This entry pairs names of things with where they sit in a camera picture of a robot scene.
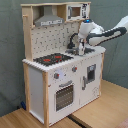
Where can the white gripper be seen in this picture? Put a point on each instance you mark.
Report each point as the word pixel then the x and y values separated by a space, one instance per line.
pixel 81 46

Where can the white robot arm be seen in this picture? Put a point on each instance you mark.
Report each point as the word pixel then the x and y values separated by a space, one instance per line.
pixel 94 34

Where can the wooden toy kitchen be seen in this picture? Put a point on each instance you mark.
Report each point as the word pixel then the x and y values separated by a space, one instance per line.
pixel 40 84

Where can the grey toy sink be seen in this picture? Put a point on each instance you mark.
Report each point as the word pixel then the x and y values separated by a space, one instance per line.
pixel 75 51

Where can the black toy faucet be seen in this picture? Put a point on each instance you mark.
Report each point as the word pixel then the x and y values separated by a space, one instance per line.
pixel 71 44

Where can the red right oven knob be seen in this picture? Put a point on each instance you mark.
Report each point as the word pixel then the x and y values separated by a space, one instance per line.
pixel 74 69

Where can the red oven knob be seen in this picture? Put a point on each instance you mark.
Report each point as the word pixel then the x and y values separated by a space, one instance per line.
pixel 74 69
pixel 56 75

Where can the toy dishwasher door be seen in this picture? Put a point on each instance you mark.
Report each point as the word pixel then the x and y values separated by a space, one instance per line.
pixel 90 76

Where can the black toy stovetop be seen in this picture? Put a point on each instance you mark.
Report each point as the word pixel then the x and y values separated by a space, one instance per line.
pixel 52 59

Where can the toy microwave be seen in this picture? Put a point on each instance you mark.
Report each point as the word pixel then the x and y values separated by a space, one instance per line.
pixel 78 11

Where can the red left oven knob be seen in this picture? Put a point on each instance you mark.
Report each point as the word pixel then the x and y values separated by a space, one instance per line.
pixel 56 75

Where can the grey range hood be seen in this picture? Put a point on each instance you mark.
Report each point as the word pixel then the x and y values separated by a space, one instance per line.
pixel 48 18

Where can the toy oven door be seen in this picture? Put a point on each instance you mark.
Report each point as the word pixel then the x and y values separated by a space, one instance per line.
pixel 64 97

